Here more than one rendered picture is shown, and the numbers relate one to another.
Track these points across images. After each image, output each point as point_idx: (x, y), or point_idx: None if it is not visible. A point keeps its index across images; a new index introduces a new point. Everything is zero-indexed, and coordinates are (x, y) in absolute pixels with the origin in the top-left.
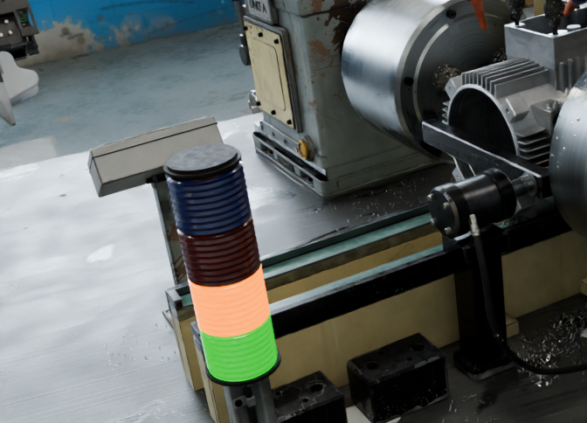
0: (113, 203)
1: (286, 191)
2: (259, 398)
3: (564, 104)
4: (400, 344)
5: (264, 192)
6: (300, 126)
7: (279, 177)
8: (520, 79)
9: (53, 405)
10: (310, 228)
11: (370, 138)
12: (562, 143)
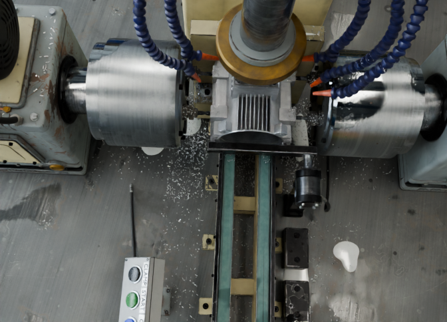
0: None
1: (49, 185)
2: None
3: (333, 132)
4: (289, 240)
5: (37, 197)
6: (44, 160)
7: (24, 177)
8: (271, 114)
9: None
10: (110, 199)
11: (82, 129)
12: (337, 146)
